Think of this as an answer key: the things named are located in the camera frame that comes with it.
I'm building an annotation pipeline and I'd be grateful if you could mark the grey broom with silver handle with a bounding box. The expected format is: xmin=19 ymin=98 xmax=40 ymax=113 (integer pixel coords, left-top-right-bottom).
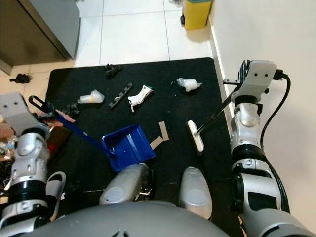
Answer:
xmin=187 ymin=91 xmax=237 ymax=155

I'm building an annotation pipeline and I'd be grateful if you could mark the large black floor mat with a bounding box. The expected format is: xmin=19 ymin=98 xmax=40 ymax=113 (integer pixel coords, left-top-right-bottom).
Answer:
xmin=46 ymin=57 xmax=240 ymax=198

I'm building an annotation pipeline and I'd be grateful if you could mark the small black crumpled scrap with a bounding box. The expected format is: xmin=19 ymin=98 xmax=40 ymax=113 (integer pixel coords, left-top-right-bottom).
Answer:
xmin=105 ymin=64 xmax=123 ymax=78
xmin=10 ymin=73 xmax=31 ymax=84

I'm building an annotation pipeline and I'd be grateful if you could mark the cardboard box of rubbish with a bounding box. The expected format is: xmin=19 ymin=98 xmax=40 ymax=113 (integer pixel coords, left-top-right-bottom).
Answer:
xmin=0 ymin=118 xmax=20 ymax=196

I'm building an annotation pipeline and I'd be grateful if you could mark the crumpled white plastic wrapper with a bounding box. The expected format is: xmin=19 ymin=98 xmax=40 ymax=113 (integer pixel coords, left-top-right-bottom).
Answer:
xmin=176 ymin=78 xmax=203 ymax=93

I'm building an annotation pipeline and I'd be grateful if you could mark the black toothed plastic strip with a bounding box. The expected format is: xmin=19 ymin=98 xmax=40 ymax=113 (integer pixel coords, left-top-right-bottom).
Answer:
xmin=109 ymin=82 xmax=134 ymax=109

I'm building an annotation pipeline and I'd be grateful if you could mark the dark brown cabinet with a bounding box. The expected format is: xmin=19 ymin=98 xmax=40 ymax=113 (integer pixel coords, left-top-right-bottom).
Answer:
xmin=0 ymin=0 xmax=81 ymax=76

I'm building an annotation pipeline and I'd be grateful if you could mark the yellow bin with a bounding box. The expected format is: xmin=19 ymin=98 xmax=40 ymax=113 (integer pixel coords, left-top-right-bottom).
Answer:
xmin=180 ymin=0 xmax=214 ymax=30

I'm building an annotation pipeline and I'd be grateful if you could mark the squeezed white tube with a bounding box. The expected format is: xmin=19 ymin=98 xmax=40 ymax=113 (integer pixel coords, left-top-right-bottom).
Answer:
xmin=127 ymin=85 xmax=154 ymax=113

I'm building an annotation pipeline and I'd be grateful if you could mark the folded brown cardboard strip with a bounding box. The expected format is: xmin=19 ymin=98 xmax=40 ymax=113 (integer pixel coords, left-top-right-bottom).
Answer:
xmin=151 ymin=121 xmax=171 ymax=149

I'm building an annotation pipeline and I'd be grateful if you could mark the silver robot left leg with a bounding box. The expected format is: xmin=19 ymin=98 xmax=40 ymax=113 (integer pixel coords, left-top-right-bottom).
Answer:
xmin=99 ymin=164 xmax=151 ymax=206

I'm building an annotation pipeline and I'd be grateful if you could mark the silver robot leg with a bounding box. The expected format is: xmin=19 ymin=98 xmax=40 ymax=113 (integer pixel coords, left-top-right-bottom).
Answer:
xmin=99 ymin=164 xmax=151 ymax=206
xmin=179 ymin=167 xmax=213 ymax=219

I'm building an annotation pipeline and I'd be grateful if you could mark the silver robot right leg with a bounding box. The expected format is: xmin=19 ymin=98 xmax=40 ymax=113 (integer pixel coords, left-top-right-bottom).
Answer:
xmin=179 ymin=167 xmax=213 ymax=219

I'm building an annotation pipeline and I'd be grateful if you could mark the grey robot torso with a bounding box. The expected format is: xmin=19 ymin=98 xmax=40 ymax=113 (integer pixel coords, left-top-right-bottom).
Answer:
xmin=74 ymin=200 xmax=242 ymax=237

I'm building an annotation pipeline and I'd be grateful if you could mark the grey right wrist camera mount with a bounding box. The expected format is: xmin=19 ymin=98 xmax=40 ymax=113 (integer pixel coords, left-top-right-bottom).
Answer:
xmin=236 ymin=59 xmax=278 ymax=102

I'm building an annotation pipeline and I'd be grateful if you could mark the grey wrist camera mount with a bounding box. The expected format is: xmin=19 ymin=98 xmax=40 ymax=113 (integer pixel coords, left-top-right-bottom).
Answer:
xmin=236 ymin=59 xmax=278 ymax=102
xmin=0 ymin=91 xmax=41 ymax=135

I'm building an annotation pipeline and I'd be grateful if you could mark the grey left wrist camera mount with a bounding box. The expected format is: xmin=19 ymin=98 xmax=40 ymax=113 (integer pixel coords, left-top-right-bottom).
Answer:
xmin=0 ymin=91 xmax=41 ymax=135

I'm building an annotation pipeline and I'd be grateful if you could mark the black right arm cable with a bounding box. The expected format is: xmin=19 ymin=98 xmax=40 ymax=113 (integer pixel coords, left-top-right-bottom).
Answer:
xmin=261 ymin=72 xmax=291 ymax=149

